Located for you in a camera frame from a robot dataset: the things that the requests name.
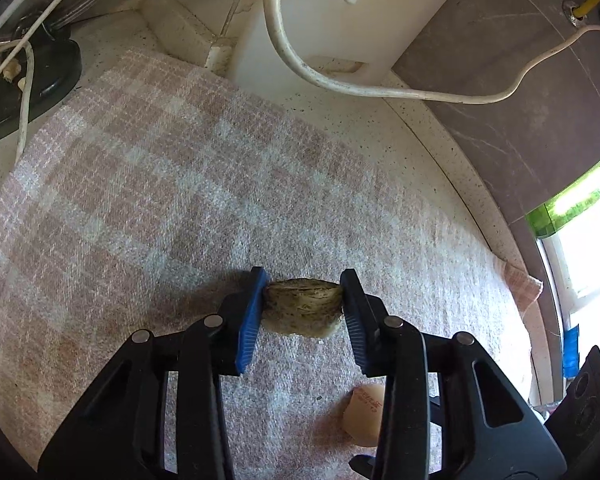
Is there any black appliance base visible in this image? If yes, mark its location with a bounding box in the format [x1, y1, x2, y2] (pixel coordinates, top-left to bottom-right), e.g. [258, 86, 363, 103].
[0, 29, 84, 147]

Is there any green plastic bottle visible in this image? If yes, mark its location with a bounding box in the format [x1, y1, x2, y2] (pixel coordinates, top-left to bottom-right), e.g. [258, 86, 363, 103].
[526, 150, 600, 239]

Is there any tan oyster shell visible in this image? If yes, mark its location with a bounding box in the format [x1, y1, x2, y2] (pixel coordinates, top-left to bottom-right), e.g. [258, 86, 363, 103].
[261, 276, 344, 339]

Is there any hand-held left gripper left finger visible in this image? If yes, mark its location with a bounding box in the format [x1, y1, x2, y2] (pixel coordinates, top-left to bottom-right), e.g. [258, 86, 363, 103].
[37, 266, 271, 480]

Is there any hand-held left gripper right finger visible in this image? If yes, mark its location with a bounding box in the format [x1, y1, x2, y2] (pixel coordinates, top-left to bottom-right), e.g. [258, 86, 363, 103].
[340, 268, 568, 480]

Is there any yellow pipe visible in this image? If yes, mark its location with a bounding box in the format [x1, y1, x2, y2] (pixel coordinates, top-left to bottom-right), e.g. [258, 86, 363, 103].
[571, 0, 600, 22]

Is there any pink plaid cloth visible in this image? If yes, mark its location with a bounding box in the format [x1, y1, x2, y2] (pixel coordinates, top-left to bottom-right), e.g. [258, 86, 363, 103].
[0, 50, 545, 480]

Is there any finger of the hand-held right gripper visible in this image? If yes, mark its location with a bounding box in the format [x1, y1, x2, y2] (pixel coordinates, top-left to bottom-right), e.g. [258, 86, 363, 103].
[349, 454, 381, 480]

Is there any blue tape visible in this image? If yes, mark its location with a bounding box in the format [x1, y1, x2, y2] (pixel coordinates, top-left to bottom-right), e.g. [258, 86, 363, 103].
[562, 326, 582, 379]

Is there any thin white cable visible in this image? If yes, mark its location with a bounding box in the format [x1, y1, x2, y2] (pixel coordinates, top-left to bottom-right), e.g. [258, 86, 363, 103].
[0, 0, 53, 163]

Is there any brown egg shell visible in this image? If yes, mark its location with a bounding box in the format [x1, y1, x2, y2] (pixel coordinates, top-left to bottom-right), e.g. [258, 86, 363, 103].
[342, 384, 387, 447]

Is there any white appliance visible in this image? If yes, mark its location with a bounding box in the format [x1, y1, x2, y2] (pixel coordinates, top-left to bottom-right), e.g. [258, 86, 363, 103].
[150, 0, 481, 93]

